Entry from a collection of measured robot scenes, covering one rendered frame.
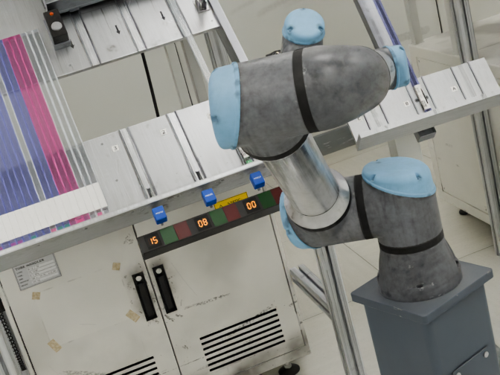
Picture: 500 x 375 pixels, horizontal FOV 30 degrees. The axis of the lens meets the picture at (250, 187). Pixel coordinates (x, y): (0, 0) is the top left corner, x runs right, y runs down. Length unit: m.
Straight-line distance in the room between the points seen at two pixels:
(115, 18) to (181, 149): 0.38
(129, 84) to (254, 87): 2.67
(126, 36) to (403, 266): 0.90
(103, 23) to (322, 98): 1.06
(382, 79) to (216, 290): 1.20
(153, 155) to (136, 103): 1.92
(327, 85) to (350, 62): 0.05
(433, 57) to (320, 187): 1.57
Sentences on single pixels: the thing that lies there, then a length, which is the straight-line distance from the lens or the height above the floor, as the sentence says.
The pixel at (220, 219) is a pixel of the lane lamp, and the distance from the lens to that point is 1.94.
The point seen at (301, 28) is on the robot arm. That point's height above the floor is 1.02.
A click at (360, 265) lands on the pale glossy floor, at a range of 3.10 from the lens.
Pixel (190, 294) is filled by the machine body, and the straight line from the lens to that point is 2.38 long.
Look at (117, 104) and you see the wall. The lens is 3.91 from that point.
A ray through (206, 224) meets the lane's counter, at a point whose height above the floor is 0.65.
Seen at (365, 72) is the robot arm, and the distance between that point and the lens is 1.27.
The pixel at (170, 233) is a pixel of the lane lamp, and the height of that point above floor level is 0.66.
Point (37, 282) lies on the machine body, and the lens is 2.29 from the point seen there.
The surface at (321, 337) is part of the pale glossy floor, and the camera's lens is 2.74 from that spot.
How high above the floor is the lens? 1.34
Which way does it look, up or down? 19 degrees down
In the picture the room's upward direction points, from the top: 15 degrees counter-clockwise
